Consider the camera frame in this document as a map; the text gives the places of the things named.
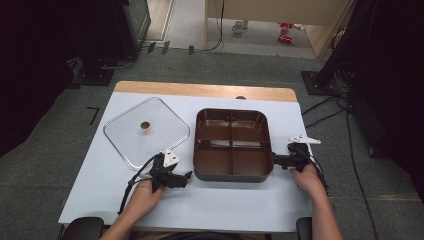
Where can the person's left hand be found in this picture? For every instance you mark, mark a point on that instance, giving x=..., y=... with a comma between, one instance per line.
x=145, y=198

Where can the clear square lid with knob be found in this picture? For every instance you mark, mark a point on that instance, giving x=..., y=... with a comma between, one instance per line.
x=160, y=130

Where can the person's dark clothing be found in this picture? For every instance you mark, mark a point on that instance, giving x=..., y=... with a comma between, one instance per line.
x=203, y=236

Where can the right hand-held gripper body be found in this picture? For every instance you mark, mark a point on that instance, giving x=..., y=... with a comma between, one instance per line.
x=298, y=155

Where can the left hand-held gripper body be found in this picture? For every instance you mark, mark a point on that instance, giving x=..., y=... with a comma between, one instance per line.
x=161, y=173

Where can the person's right hand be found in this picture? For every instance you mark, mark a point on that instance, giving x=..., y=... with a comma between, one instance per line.
x=310, y=181

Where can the brown four-compartment tray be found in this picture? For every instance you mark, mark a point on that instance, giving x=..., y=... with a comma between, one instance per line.
x=246, y=166

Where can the black chair armrest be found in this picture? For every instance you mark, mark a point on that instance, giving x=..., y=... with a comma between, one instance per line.
x=304, y=229
x=83, y=228

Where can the black stand base plate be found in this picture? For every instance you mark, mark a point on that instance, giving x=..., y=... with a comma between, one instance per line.
x=95, y=76
x=315, y=83

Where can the red tool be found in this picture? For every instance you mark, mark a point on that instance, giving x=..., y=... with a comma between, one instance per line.
x=285, y=38

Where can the white table cover sheet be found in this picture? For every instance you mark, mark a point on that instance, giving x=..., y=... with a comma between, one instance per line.
x=213, y=203

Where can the white cup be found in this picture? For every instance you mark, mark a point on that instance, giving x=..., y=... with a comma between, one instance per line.
x=238, y=27

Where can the dark curtain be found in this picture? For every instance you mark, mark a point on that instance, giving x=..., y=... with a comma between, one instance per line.
x=33, y=66
x=390, y=83

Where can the black cabinet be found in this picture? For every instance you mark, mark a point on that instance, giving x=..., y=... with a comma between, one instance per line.
x=133, y=26

